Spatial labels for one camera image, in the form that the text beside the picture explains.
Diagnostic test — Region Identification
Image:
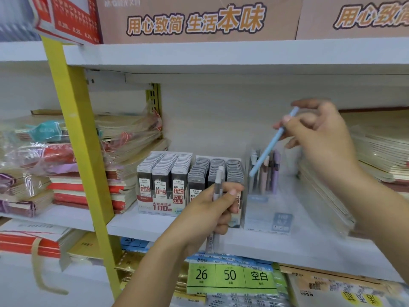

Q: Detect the person's right hand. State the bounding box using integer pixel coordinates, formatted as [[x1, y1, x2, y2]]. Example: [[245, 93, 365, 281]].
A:
[[272, 98, 361, 187]]

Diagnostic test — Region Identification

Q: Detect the person's left hand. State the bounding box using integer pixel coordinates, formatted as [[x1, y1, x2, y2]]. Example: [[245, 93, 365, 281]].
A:
[[174, 183, 245, 257]]

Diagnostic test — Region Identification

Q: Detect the grey mechanical pencil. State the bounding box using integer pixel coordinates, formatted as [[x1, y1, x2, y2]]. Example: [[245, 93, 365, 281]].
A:
[[206, 166, 225, 253]]

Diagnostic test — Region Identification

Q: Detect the light blue mechanical pencil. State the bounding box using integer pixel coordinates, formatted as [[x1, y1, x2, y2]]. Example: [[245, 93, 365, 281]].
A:
[[249, 106, 300, 177]]

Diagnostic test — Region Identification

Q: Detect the person's left forearm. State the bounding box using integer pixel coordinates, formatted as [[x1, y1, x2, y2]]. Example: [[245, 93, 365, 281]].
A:
[[112, 234, 206, 307]]

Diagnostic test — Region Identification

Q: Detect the person's right forearm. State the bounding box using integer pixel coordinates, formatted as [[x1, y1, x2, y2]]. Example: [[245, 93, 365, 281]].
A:
[[316, 162, 409, 285]]

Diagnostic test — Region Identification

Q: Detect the grey lead refill display box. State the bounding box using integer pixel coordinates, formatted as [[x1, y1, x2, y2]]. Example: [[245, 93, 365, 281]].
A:
[[187, 155, 247, 229]]

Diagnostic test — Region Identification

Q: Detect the row of pastel pencils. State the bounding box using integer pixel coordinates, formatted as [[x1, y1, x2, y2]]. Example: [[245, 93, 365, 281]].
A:
[[249, 149, 282, 195]]

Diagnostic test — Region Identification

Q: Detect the clear pencil display box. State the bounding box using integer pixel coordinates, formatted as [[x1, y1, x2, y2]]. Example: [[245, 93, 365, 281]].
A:
[[242, 146, 296, 236]]

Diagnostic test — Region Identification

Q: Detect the white shelf board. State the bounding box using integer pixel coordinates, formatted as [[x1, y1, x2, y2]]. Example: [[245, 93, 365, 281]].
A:
[[0, 38, 409, 75], [0, 201, 406, 283]]

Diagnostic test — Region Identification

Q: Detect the white lead refill display box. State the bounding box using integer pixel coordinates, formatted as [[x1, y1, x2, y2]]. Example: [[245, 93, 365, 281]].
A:
[[137, 151, 194, 218]]

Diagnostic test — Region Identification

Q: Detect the green label paper pack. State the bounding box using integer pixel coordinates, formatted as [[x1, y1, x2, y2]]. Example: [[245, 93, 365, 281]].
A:
[[186, 252, 279, 296]]

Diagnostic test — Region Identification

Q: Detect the stack of cream notebooks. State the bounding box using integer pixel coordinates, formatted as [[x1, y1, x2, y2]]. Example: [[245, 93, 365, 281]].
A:
[[295, 109, 409, 238]]

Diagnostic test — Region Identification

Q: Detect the gold foil wrapped pack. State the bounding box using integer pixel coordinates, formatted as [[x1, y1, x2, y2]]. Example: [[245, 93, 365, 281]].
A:
[[114, 252, 192, 307]]

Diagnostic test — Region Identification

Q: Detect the beige perforated shelf upright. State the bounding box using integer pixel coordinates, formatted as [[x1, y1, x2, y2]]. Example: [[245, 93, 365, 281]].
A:
[[145, 83, 162, 126]]

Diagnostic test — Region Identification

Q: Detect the stack of red-spined notebooks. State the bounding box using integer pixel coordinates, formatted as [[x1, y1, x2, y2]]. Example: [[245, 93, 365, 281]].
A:
[[47, 139, 170, 215]]

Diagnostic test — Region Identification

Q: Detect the brown cardboard box orange print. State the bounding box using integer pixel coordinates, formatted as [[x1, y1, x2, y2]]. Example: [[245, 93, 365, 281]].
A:
[[95, 0, 305, 46], [295, 0, 409, 41]]

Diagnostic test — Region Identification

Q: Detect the plastic-wrapped pack yellow sticker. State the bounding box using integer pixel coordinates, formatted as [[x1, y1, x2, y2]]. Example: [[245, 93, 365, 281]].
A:
[[281, 265, 409, 307]]

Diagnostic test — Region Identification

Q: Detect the plastic-wrapped notebook bundle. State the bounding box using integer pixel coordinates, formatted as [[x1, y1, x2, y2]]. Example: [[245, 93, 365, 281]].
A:
[[0, 107, 164, 218]]

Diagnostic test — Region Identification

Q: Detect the stack of white red books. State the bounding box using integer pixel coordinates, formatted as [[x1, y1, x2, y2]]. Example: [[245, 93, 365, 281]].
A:
[[0, 219, 84, 261]]

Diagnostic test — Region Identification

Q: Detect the red and white paper box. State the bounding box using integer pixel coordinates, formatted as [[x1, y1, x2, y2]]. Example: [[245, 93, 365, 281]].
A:
[[27, 0, 103, 46]]

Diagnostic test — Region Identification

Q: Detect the yellow shelf post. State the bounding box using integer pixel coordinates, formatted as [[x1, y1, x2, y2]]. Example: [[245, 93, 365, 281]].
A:
[[41, 34, 124, 300]]

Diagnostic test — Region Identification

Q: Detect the beige strap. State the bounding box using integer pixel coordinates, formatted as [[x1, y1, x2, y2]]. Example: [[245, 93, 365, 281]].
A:
[[30, 236, 69, 296]]

